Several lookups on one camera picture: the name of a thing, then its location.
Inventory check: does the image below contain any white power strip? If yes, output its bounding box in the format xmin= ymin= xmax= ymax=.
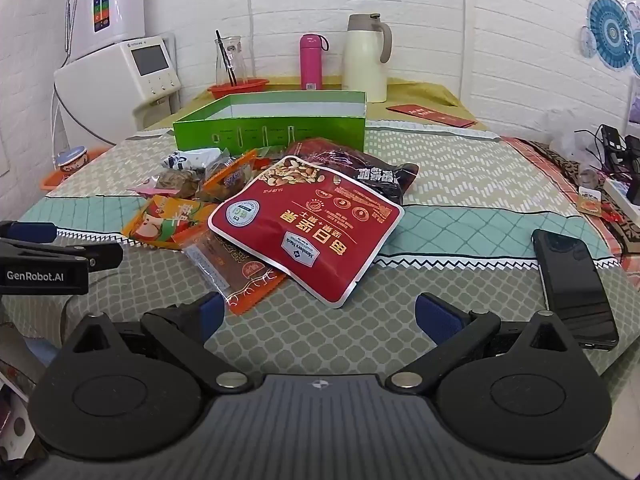
xmin=602 ymin=177 xmax=640 ymax=221

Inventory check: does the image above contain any cream thermos jug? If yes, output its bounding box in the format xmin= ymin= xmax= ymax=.
xmin=341 ymin=13 xmax=394 ymax=104

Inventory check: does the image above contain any clear orange-trimmed snack packet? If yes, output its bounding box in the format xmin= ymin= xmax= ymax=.
xmin=181 ymin=227 xmax=291 ymax=316

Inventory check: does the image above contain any white water purifier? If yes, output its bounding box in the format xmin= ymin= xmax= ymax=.
xmin=64 ymin=0 xmax=147 ymax=58

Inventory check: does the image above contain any small clear orange snack packet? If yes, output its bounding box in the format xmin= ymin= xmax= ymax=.
xmin=200 ymin=149 xmax=261 ymax=203

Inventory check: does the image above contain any yellow cloth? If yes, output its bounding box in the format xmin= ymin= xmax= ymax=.
xmin=180 ymin=76 xmax=493 ymax=131

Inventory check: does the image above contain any clear pink-edged cracker packet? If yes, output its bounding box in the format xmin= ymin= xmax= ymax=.
xmin=127 ymin=167 xmax=211 ymax=201

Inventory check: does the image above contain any red plastic basket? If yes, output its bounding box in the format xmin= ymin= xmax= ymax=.
xmin=207 ymin=78 xmax=270 ymax=102

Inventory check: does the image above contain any pink thermos bottle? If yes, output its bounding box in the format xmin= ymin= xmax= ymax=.
xmin=299 ymin=33 xmax=331 ymax=91

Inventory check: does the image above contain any orange apple-print snack packet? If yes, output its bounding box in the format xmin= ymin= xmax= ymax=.
xmin=121 ymin=195 xmax=221 ymax=251

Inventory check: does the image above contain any small orange sachet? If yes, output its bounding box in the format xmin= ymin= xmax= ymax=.
xmin=576 ymin=186 xmax=603 ymax=215

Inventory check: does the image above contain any dark maroon snack bag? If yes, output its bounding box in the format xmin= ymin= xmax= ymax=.
xmin=282 ymin=137 xmax=421 ymax=206

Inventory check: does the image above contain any printed cup with blue lid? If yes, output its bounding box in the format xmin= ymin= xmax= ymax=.
xmin=55 ymin=146 xmax=92 ymax=181

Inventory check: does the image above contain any clear plastic bag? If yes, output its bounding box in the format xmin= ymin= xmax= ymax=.
xmin=547 ymin=107 xmax=608 ymax=166

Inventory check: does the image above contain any orange plastic basin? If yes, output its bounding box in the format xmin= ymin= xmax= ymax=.
xmin=42 ymin=145 xmax=108 ymax=191

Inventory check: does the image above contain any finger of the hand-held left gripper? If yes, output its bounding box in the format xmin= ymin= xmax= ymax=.
xmin=0 ymin=221 xmax=60 ymax=245
xmin=0 ymin=237 xmax=124 ymax=273

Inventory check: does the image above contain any white water dispenser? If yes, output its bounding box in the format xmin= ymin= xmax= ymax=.
xmin=53 ymin=35 xmax=182 ymax=148

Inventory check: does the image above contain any blue round wall decoration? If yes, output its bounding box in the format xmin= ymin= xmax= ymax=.
xmin=580 ymin=0 xmax=640 ymax=78

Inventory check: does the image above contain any leopard print cloth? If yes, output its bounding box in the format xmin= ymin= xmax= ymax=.
xmin=520 ymin=137 xmax=640 ymax=261

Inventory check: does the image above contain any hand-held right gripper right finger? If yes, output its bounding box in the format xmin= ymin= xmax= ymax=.
xmin=386 ymin=292 xmax=581 ymax=395

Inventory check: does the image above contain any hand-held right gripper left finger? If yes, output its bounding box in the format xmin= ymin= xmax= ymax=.
xmin=65 ymin=291 xmax=256 ymax=395

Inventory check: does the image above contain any black smartphone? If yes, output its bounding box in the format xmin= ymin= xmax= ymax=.
xmin=531 ymin=228 xmax=620 ymax=351

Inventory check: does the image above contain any green cardboard box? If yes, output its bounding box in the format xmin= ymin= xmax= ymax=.
xmin=172 ymin=91 xmax=369 ymax=157

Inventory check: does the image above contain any red nut bag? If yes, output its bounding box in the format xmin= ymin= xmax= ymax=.
xmin=207 ymin=155 xmax=405 ymax=309

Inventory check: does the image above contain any glass carafe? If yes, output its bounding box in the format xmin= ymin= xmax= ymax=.
xmin=215 ymin=36 xmax=249 ymax=86

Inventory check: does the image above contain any black straw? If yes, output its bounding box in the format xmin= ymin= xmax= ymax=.
xmin=215 ymin=30 xmax=237 ymax=86

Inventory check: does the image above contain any red envelope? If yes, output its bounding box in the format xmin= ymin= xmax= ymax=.
xmin=386 ymin=103 xmax=476 ymax=129

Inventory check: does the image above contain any black power adapter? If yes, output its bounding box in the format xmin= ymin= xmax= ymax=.
xmin=599 ymin=124 xmax=628 ymax=151

